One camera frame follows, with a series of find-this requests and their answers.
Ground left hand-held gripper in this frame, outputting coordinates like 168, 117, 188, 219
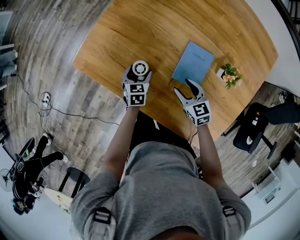
121, 65, 152, 108

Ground person's right forearm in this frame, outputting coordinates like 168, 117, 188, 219
196, 124, 225, 183

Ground black and green board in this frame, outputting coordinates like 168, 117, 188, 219
18, 137, 36, 157

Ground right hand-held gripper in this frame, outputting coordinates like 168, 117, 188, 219
173, 79, 212, 127

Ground person's black trousers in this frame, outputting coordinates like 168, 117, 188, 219
130, 110, 197, 160

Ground black standing fan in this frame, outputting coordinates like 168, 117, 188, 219
0, 168, 15, 192

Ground white metal rack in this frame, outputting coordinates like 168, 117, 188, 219
252, 166, 282, 204

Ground potted plant in white pot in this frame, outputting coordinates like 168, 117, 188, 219
216, 63, 242, 90

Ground white power strip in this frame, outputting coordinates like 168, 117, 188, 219
41, 92, 51, 108

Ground white handheld fan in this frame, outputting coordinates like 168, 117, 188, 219
132, 60, 150, 82

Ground person's left forearm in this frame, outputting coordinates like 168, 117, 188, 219
102, 106, 140, 175

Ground blue notebook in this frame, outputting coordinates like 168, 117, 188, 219
171, 41, 215, 86

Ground large black office chair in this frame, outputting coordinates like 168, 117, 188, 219
221, 102, 300, 160

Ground round light wooden table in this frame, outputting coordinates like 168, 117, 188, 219
44, 187, 74, 213

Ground black stool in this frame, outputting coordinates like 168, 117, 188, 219
58, 167, 91, 199

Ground black floor cable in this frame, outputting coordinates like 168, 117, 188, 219
10, 73, 120, 127

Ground person's grey shirt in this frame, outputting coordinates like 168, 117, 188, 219
70, 141, 252, 240

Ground grey strap with black buckle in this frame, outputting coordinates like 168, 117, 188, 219
92, 206, 113, 240
222, 205, 238, 227

